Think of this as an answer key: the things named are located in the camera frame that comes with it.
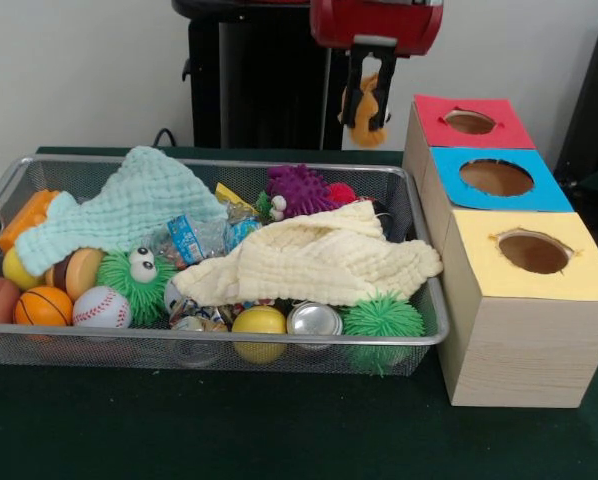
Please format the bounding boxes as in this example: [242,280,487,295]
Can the small brown bear toy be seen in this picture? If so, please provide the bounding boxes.
[339,72,392,149]

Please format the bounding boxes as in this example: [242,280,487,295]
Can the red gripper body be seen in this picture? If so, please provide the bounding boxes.
[310,0,445,57]

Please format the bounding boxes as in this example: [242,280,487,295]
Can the plain green spiky ball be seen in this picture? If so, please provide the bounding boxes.
[341,292,426,376]

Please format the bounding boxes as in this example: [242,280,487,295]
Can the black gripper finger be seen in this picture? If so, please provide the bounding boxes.
[343,48,366,123]
[372,55,396,131]

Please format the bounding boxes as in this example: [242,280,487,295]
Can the green spiky ball with eyes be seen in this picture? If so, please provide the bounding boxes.
[96,247,178,326]

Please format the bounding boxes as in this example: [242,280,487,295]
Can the purple spiky toy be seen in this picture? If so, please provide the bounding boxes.
[265,164,332,219]

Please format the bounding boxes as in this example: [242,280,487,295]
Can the pale yellow cloth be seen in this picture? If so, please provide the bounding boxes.
[172,201,445,308]

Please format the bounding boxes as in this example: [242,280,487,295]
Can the white baseball toy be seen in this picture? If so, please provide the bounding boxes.
[72,286,133,330]

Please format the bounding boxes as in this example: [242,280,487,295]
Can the small silver can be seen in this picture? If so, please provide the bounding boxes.
[287,302,344,351]

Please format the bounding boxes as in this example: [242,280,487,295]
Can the mint green cloth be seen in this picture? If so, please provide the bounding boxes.
[14,146,230,277]

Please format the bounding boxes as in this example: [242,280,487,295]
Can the shallow wire mesh bin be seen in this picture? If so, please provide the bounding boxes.
[0,153,451,378]

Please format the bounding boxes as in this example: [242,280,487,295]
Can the orange basketball toy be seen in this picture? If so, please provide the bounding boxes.
[15,286,74,327]

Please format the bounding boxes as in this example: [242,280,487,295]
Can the yellow ball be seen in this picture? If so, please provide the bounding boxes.
[231,306,288,364]

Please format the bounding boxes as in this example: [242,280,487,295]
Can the clear plastic bottle blue label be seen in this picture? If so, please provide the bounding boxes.
[157,213,230,267]

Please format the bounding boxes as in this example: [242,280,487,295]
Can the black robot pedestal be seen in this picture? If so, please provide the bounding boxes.
[172,0,382,151]

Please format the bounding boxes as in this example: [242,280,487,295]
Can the wooden box three holes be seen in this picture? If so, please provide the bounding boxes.
[403,95,598,409]

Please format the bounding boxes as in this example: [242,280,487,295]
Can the black chair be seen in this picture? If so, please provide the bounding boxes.
[554,10,598,196]

